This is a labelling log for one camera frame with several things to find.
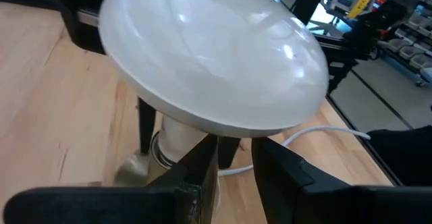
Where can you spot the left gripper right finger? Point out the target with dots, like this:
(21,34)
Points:
(320,203)

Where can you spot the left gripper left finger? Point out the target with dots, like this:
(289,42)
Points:
(135,207)

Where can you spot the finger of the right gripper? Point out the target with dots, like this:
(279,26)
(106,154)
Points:
(146,126)
(227,151)

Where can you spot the brass lamp socket base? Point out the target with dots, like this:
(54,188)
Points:
(135,170)

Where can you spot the white flood lightbulb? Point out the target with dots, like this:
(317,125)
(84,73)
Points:
(212,48)

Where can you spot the grey storage bin rack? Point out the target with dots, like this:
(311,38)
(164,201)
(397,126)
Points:
(410,52)

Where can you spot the yellow equipment housing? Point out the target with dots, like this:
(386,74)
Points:
(364,1)

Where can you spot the black aluminium table frame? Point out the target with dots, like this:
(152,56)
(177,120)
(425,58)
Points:
(341,62)

